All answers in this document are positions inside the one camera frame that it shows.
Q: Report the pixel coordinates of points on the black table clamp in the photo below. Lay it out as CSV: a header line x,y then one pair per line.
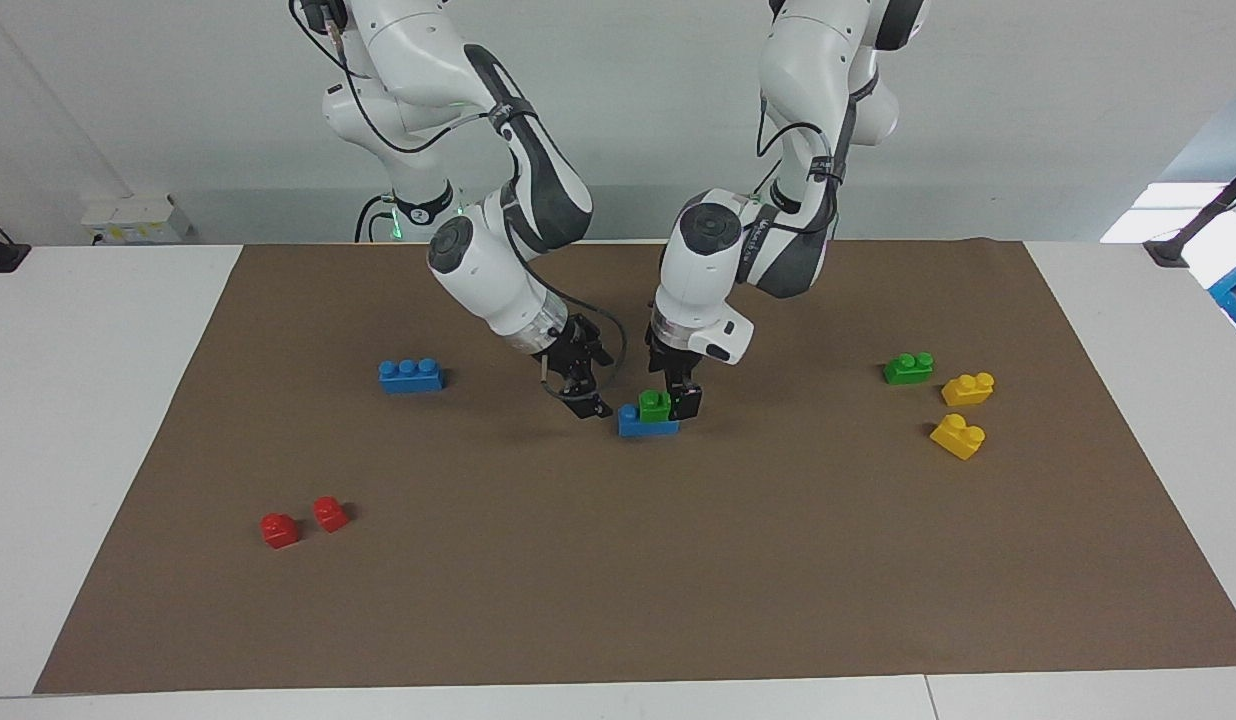
x,y
0,255

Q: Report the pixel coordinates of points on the blue three-stud toy block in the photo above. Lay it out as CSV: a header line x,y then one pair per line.
x,y
410,376
638,428

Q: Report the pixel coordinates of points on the green two-stud toy block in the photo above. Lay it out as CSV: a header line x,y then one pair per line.
x,y
654,407
906,370

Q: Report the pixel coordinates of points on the white power strip box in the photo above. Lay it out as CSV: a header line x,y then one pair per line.
x,y
138,218

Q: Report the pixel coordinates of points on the red small toy block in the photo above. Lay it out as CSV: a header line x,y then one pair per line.
x,y
329,515
279,531

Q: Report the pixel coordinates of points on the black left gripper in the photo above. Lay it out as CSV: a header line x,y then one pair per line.
x,y
678,365

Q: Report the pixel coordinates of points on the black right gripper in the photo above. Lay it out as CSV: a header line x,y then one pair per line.
x,y
568,345

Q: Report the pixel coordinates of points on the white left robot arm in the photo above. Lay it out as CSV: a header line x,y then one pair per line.
x,y
718,260

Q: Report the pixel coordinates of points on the yellow two-stud toy block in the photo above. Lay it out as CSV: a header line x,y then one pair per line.
x,y
968,390
956,438

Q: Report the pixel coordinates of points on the brown table mat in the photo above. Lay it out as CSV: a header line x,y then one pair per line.
x,y
618,560

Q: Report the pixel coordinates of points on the black camera stand clamp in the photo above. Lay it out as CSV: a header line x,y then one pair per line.
x,y
1193,225

